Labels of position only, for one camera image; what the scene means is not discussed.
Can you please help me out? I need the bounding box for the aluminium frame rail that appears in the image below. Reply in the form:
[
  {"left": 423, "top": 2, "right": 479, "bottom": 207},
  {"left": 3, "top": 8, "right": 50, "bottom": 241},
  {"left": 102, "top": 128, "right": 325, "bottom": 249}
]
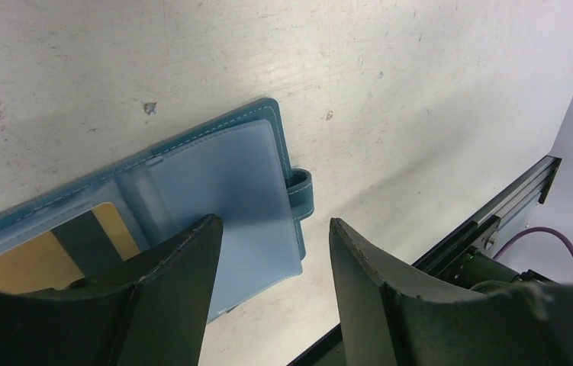
[{"left": 295, "top": 156, "right": 560, "bottom": 365}]

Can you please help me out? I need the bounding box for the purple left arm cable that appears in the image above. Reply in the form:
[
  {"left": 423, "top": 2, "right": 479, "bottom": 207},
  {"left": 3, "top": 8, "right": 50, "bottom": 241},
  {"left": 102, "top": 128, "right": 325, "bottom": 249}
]
[{"left": 492, "top": 226, "right": 573, "bottom": 285}]

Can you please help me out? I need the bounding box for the blue leather card holder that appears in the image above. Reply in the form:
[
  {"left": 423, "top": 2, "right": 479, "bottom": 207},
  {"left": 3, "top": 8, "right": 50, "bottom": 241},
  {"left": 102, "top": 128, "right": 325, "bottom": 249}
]
[{"left": 0, "top": 98, "right": 314, "bottom": 320}]

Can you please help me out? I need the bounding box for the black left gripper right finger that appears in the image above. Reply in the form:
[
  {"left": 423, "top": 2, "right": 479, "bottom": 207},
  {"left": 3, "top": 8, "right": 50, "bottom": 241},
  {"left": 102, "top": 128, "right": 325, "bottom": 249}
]
[{"left": 329, "top": 218, "right": 573, "bottom": 365}]

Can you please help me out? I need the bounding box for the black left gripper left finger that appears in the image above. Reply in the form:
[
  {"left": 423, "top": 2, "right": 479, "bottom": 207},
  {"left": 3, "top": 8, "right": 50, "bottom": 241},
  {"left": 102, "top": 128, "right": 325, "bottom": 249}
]
[{"left": 0, "top": 214, "right": 224, "bottom": 365}]

